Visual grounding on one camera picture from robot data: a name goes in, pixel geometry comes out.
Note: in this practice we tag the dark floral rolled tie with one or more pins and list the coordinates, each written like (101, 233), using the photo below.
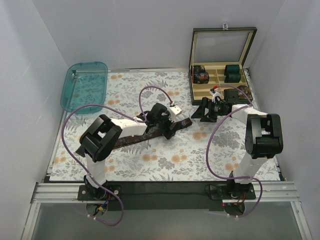
(201, 78)
(197, 69)

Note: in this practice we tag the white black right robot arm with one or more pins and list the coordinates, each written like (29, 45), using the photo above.
(263, 138)

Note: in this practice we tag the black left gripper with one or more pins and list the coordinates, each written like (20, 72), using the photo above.
(169, 127)

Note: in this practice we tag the brown blue floral tie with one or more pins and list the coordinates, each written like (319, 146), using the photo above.
(155, 133)

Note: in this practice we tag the floral patterned table mat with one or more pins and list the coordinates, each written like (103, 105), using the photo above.
(202, 152)

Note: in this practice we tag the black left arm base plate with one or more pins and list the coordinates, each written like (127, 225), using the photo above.
(87, 194)

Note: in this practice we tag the teal transparent plastic tray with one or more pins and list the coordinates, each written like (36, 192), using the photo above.
(85, 84)

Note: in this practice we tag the aluminium frame rail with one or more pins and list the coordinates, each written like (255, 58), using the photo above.
(166, 211)

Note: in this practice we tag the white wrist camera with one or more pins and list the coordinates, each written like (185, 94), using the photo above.
(174, 111)
(216, 96)

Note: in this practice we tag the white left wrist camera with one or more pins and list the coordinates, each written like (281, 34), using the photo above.
(174, 111)

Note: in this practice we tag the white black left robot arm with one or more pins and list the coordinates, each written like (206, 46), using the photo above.
(105, 133)

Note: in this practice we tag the brown patterned rolled tie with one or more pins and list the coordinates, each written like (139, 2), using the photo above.
(246, 90)

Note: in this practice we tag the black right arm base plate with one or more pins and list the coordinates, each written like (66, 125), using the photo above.
(219, 191)

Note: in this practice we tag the dark green tie box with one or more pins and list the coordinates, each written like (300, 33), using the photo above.
(214, 48)

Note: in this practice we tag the dark green rolled tie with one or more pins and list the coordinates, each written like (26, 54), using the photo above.
(232, 78)
(232, 69)

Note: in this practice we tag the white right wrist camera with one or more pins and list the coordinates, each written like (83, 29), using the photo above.
(216, 96)

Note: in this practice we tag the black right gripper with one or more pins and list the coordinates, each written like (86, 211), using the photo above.
(207, 109)

